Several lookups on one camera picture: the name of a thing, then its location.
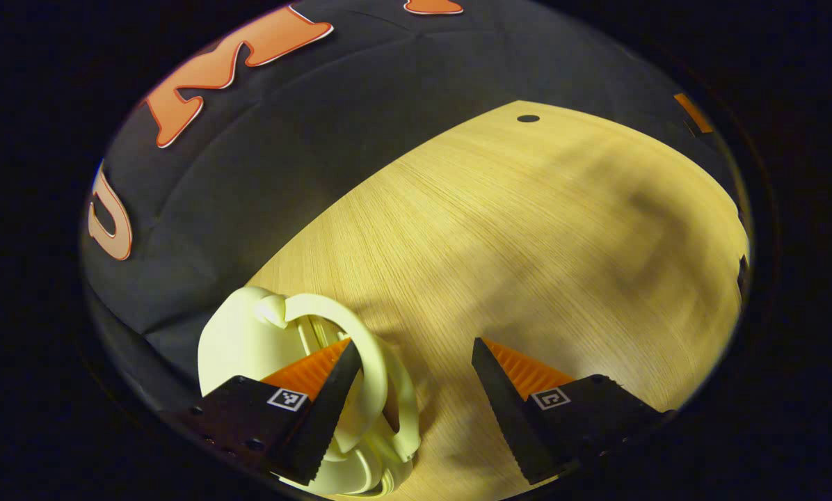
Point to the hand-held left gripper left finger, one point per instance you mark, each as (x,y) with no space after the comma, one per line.
(329,410)

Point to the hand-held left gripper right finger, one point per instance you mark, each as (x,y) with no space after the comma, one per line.
(506,410)

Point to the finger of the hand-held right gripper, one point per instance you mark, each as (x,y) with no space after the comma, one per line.
(694,115)

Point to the black backdrop cloth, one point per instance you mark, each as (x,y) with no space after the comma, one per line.
(284,153)

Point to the pale yellow suitcase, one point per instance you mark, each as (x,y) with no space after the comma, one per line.
(235,341)

